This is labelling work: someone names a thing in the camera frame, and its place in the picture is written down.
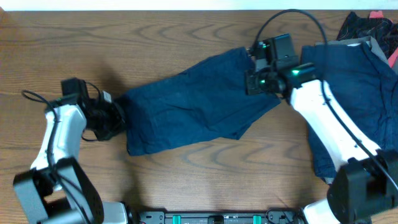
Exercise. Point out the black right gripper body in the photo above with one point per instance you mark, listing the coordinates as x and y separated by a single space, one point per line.
259 82

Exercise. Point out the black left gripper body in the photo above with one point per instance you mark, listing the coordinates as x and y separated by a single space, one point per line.
107 124

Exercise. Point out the navy blue shorts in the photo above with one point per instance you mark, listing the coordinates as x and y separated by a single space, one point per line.
204 102

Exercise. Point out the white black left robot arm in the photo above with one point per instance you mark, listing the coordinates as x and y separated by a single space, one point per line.
56 189

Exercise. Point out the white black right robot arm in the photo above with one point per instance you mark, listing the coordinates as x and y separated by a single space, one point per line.
366 176

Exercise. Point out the dark blue clothes pile shorts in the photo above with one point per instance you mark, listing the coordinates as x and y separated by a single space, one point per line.
364 86

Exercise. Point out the black patterned garment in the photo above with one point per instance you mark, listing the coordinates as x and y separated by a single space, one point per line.
382 30

